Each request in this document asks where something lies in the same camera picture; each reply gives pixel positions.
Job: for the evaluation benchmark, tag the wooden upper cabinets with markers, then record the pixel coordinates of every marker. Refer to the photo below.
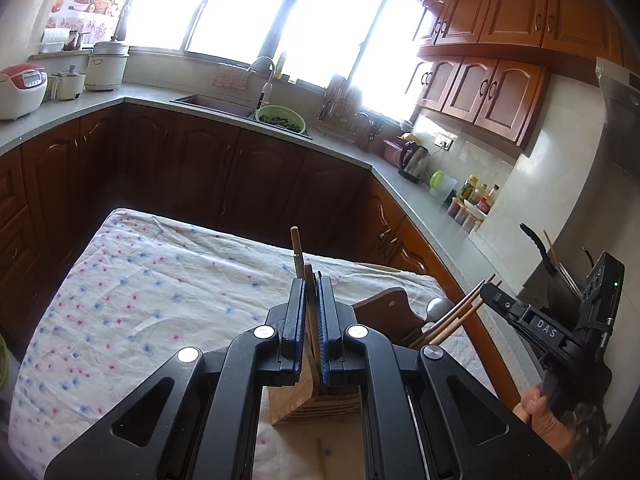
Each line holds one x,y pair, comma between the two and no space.
500,95

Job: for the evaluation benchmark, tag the kitchen window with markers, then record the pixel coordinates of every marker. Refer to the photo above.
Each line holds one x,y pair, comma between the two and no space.
240,5

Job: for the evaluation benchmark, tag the large white cooker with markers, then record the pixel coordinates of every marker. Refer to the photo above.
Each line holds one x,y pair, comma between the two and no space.
105,67

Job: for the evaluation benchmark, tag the green cup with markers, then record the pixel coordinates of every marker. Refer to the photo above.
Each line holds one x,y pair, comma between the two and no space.
437,180

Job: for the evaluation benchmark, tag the pink container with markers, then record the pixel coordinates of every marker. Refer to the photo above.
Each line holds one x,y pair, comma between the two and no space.
391,150

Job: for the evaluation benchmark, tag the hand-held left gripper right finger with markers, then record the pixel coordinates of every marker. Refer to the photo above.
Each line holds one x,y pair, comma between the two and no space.
324,325

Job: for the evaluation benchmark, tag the row of spice jars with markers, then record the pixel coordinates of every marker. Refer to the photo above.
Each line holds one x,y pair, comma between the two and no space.
462,215

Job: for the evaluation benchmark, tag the round metal spoon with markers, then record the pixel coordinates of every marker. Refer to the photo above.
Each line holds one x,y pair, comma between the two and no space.
439,306

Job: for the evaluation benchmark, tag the pink dish cloth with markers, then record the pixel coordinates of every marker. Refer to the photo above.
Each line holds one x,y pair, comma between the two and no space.
230,81

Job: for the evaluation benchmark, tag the steel electric kettle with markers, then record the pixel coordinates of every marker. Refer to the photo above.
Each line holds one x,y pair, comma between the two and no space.
415,160

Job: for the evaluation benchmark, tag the row of condiment bottles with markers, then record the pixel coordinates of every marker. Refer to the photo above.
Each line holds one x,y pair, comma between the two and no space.
470,187

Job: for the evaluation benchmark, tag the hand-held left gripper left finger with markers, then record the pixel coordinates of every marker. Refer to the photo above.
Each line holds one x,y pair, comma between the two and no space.
301,320

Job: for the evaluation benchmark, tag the white wall outlet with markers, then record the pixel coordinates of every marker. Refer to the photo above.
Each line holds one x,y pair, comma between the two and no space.
444,141

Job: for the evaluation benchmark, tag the small white electric pot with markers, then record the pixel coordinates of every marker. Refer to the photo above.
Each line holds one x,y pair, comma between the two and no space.
67,85

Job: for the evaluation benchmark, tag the wooden cabinets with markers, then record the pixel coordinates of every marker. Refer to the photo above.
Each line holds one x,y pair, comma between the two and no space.
500,95
200,170

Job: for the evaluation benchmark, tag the small dark jug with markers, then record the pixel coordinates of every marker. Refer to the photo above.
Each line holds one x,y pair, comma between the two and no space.
74,41

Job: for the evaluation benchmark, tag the chrome kitchen faucet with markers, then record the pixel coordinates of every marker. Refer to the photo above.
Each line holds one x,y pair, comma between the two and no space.
266,90

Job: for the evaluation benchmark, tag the grey kitchen countertop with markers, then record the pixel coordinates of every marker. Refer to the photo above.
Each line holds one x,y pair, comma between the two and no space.
60,115

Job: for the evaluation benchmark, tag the wooden lower cabinets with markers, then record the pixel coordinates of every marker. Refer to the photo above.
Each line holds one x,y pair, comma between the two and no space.
200,170

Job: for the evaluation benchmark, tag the steel range hood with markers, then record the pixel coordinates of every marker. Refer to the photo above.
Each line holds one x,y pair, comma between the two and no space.
620,110

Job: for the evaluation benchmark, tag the kitchen sink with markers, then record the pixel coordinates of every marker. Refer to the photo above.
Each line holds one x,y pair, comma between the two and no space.
215,105

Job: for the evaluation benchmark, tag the red white rice cooker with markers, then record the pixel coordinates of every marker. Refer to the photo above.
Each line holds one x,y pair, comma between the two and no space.
22,90

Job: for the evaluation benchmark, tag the black wok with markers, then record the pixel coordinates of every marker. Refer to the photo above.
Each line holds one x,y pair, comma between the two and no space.
537,245

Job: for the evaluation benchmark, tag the dish drying rack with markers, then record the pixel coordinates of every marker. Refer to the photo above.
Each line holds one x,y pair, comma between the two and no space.
340,105

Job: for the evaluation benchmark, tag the green colander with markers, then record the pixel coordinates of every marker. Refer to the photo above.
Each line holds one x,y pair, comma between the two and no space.
280,117

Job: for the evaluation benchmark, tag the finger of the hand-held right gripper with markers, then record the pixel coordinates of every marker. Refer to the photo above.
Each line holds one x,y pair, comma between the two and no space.
500,300

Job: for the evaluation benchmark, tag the wooden utensil holder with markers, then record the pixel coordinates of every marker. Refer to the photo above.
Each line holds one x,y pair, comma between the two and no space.
385,310

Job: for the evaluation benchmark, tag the person's right hand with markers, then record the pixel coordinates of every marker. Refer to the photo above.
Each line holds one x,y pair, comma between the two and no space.
545,430

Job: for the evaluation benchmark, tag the floral white tablecloth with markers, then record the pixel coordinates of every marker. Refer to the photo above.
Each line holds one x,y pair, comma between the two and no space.
150,285

